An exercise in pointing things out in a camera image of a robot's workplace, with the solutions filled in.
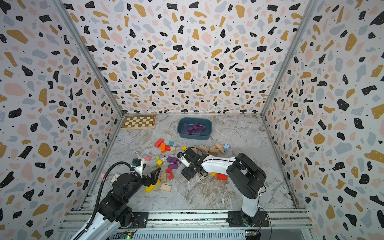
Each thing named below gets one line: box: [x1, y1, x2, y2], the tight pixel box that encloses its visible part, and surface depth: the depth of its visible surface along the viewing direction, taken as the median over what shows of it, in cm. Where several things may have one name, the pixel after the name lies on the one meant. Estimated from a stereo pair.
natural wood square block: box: [160, 184, 172, 192], surface depth 85 cm
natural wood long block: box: [214, 142, 225, 154], surface depth 103 cm
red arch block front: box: [166, 168, 174, 180], surface depth 91 cm
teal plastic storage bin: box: [177, 117, 213, 140], surface depth 113 cm
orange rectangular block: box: [160, 143, 166, 153], surface depth 101 cm
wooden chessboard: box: [121, 114, 157, 131], surface depth 115 cm
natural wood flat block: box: [208, 148, 219, 154], surface depth 101 cm
